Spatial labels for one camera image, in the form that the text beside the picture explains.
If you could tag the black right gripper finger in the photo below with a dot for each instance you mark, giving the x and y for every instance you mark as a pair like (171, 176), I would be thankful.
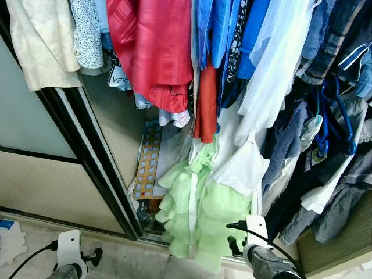
(235, 245)

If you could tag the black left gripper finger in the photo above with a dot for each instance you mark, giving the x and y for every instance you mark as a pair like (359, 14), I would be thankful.
(97, 257)

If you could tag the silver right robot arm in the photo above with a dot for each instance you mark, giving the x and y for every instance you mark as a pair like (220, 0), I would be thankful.
(264, 264)

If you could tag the light green ruffled dress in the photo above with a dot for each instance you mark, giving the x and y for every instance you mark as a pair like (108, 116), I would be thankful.
(197, 209)

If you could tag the dark navy garment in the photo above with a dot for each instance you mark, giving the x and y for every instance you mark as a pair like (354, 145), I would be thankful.
(290, 203)

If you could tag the white floor cloth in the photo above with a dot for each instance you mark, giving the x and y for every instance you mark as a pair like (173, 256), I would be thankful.
(11, 241)

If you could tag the wooden wardrobe panel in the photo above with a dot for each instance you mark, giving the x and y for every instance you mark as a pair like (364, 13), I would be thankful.
(349, 244)

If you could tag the white shirt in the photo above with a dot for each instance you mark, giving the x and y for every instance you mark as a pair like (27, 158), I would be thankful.
(317, 200)

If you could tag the circle-printed game box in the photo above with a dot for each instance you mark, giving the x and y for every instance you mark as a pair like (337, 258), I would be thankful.
(148, 163)

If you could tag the grey trousers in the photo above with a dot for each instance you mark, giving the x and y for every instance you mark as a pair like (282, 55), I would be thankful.
(343, 203)

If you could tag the grey-blue knit garment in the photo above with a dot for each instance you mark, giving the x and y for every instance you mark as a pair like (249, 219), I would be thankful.
(285, 145)

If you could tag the orange-red hanging garment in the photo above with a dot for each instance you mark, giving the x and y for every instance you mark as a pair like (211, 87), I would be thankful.
(206, 104)

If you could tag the blue clothes hanger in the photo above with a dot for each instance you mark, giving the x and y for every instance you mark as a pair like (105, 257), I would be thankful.
(347, 116)
(318, 125)

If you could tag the sliding wardrobe door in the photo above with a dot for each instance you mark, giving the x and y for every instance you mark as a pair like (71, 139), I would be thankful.
(35, 116)

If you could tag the white sheer garment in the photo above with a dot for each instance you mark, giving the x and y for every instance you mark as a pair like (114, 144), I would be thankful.
(273, 70)

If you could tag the white letter-printed garment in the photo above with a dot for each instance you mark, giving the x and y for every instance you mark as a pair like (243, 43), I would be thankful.
(119, 75)

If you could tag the light blue denim shirt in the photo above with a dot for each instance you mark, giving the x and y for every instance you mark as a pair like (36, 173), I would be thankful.
(363, 75)

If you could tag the black floral garment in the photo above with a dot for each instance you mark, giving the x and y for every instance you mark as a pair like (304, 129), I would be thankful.
(237, 40)

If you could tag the red hanging garment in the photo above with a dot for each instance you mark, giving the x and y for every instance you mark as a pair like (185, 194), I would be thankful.
(157, 52)

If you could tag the blue hanging shirt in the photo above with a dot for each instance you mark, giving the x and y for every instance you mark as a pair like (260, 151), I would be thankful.
(221, 29)

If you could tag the cream hanging garment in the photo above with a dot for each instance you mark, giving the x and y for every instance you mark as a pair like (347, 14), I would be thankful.
(40, 40)

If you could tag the white dotted blouse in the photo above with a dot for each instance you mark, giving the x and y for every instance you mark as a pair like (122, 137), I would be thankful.
(87, 35)

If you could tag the dark plaid shirt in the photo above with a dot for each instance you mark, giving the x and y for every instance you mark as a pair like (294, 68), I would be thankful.
(331, 40)

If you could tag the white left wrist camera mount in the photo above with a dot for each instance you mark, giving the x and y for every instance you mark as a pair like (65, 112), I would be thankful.
(70, 247)

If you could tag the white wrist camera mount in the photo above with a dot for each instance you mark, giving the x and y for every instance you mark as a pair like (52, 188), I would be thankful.
(70, 247)
(257, 229)

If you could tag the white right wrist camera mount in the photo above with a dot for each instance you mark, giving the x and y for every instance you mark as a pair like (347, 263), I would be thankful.
(257, 229)

